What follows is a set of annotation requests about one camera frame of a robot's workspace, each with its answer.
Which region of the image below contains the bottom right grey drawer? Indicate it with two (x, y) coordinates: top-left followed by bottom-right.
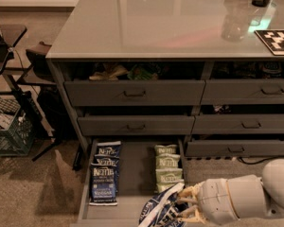
(184, 134), (284, 158)

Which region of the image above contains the top right grey drawer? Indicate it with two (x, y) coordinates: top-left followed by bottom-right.
(201, 61), (284, 105)

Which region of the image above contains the grey drawer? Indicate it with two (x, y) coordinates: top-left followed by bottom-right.
(184, 134), (284, 158)
(192, 105), (284, 134)
(78, 106), (195, 136)
(63, 61), (204, 107)
(201, 61), (284, 105)

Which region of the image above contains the top left grey drawer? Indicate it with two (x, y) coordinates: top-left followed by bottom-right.
(63, 61), (204, 107)

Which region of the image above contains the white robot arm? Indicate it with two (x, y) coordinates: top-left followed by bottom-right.
(177, 159), (284, 226)

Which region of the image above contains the green snack bag in drawer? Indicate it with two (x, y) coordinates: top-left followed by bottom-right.
(127, 64), (158, 80)

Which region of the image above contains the green plastic crate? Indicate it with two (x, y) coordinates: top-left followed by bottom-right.
(0, 92), (35, 156)

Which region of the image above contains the black white marker tag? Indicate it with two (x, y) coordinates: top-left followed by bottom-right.
(255, 29), (284, 56)

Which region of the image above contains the black folding stand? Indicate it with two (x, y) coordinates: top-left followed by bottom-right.
(0, 0), (62, 163)

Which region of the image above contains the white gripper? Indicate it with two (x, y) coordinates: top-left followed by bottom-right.
(176, 178), (240, 225)

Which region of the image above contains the black floor cable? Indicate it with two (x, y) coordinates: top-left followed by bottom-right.
(237, 155), (284, 166)

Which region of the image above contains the open bottom left drawer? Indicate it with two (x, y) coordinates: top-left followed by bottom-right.
(69, 137), (203, 227)

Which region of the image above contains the middle left grey drawer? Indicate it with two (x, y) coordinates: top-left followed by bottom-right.
(78, 106), (195, 136)

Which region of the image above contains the rear green Kettle chip bag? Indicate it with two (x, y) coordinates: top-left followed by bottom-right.
(154, 145), (178, 155)

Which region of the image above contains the blue kettle chip bag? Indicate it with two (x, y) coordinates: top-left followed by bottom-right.
(90, 164), (117, 206)
(92, 154), (119, 191)
(138, 183), (188, 227)
(97, 141), (121, 157)

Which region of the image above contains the tan snack bag in drawer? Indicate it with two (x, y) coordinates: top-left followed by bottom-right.
(89, 62), (128, 80)

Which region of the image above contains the middle right grey drawer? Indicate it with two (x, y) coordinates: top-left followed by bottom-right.
(192, 105), (284, 134)

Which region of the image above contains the front green Kettle chip bag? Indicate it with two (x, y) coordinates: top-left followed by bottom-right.
(156, 180), (184, 193)

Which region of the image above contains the grey drawer cabinet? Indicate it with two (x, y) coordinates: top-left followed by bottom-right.
(47, 0), (284, 148)

